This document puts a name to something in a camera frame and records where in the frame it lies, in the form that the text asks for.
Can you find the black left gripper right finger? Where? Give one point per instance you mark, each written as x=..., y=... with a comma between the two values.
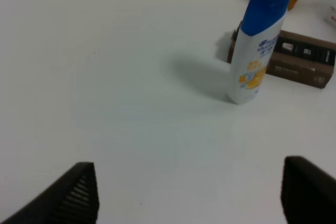
x=307, y=192

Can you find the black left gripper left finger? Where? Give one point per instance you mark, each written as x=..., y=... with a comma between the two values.
x=72, y=198

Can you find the brown cardboard box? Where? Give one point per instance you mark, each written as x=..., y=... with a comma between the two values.
x=299, y=58

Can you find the white red small package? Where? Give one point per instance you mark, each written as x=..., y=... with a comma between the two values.
x=330, y=16

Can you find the white shampoo bottle blue cap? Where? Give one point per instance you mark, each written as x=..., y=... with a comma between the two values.
x=254, y=45

